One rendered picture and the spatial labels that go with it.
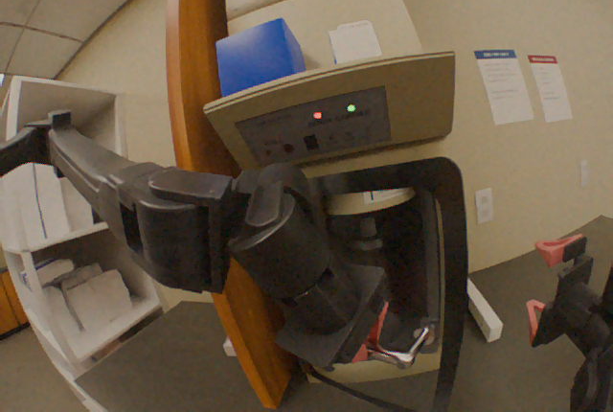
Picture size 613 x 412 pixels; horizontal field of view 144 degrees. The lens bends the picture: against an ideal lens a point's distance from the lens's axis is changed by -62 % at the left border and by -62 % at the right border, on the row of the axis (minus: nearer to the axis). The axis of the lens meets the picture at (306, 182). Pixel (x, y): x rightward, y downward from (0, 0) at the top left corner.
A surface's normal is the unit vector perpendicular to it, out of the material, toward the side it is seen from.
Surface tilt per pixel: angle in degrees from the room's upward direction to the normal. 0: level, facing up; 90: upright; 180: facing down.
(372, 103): 135
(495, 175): 90
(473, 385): 0
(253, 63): 90
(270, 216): 26
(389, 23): 90
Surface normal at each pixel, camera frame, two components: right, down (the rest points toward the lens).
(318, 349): -0.49, -0.80
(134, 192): 0.16, -0.92
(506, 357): -0.21, -0.98
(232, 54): -0.21, 0.10
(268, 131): 0.00, 0.76
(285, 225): 0.63, -0.06
